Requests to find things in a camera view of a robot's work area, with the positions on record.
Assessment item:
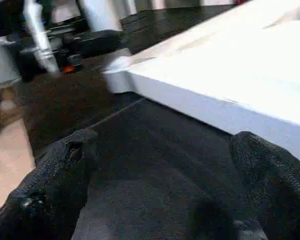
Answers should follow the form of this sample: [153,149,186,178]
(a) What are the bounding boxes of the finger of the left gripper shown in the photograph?
[72,29,126,58]

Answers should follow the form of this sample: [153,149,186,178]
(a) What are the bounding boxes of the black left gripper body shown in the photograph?
[17,30,83,83]

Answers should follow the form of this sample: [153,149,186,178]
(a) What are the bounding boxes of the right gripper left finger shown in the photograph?
[0,129,100,240]

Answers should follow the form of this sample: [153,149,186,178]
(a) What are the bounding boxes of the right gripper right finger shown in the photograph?
[229,131,300,240]

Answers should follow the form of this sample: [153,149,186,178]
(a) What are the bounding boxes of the white plastic table top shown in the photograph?
[102,0,300,168]

